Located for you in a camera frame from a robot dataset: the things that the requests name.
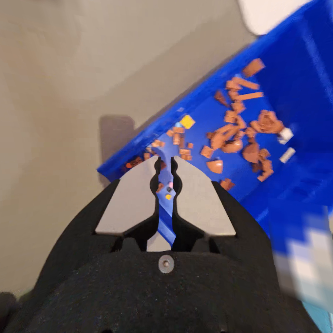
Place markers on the white lego brick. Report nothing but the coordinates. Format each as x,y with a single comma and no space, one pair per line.
285,135

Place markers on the yellow square lego plate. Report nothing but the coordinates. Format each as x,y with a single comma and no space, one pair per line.
187,121

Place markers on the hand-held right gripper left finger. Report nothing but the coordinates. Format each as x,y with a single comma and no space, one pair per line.
124,203

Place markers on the blue plastic parts bin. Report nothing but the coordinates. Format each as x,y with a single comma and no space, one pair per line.
205,119

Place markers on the pile of brown lego pieces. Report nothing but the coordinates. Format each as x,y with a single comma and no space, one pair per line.
265,122

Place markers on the white lego plate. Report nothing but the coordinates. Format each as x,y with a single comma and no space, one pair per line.
287,155

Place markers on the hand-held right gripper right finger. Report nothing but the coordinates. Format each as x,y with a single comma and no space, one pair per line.
203,205

